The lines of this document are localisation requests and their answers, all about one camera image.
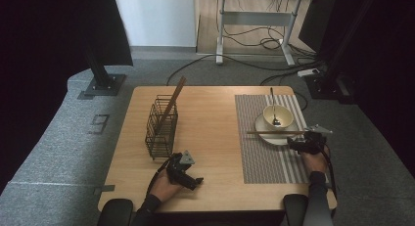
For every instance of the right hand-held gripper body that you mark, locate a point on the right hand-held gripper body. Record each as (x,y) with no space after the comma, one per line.
(313,143)

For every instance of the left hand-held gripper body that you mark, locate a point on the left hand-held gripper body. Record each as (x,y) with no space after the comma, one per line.
(176,169)

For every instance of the white ceramic plate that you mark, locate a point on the white ceramic plate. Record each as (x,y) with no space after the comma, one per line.
(274,140)

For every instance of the person's right hand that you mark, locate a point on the person's right hand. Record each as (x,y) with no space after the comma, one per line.
(314,162)

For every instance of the person's left hand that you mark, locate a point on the person's left hand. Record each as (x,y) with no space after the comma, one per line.
(164,187)

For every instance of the metal spoon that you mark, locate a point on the metal spoon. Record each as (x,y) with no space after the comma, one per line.
(276,122)

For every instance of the cream ceramic bowl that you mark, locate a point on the cream ceramic bowl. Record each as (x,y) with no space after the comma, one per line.
(284,115)

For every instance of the grey striped placemat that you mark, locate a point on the grey striped placemat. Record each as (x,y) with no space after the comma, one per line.
(251,121)

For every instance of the black metal stand with base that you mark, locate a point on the black metal stand with base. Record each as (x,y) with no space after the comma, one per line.
(102,85)
(326,85)

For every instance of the white power strip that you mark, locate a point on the white power strip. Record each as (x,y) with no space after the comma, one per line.
(308,72)

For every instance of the grey tape strip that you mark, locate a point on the grey tape strip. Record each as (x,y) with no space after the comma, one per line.
(106,188)

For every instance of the black curtain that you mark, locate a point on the black curtain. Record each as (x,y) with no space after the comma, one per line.
(391,56)
(49,40)

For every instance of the white-framed wooden desk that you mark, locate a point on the white-framed wooden desk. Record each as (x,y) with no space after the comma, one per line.
(257,18)

